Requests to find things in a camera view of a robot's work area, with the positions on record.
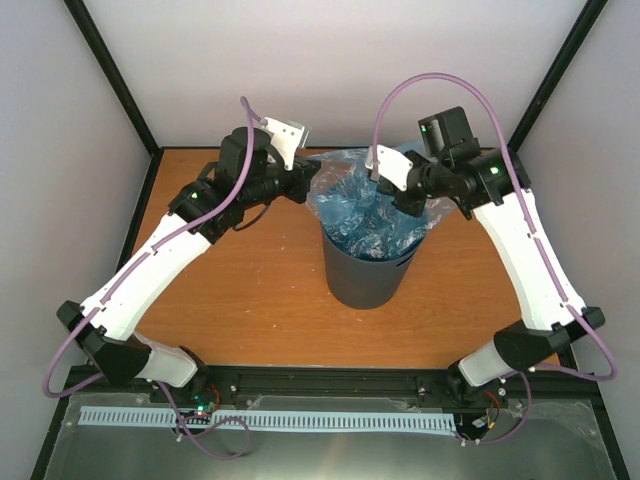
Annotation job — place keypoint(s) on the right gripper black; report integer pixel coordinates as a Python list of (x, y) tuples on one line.
[(413, 207)]

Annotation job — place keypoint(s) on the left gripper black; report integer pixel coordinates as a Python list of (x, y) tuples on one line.
[(306, 168)]

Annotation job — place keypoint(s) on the blue plastic trash bag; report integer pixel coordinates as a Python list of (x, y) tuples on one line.
[(359, 220)]

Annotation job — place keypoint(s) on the dark grey trash bin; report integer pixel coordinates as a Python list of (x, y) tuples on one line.
[(363, 284)]

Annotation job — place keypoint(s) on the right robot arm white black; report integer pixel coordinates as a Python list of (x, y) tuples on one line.
[(454, 166)]

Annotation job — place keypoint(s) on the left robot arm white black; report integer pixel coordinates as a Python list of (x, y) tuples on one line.
[(255, 167)]

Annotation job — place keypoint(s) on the small circuit board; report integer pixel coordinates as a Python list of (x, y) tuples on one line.
[(202, 404)]

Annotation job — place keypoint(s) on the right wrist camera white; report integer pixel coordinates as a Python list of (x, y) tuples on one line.
[(390, 164)]

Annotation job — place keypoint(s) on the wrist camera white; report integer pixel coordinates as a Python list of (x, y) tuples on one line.
[(286, 138), (390, 164)]

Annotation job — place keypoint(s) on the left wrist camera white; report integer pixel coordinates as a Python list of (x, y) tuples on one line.
[(286, 138)]

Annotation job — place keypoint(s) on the black aluminium rail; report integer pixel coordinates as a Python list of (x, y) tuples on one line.
[(424, 388)]

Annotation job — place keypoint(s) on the black frame post right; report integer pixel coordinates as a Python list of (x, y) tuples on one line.
[(575, 38)]

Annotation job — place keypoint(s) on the black frame post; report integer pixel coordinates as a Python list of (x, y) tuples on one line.
[(100, 51), (575, 38)]

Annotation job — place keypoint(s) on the black frame post left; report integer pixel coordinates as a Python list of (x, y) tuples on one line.
[(100, 51)]

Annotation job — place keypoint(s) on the metal base plate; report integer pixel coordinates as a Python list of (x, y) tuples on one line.
[(545, 440)]

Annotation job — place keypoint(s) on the light blue slotted cable duct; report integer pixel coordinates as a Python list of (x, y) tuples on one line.
[(273, 421)]

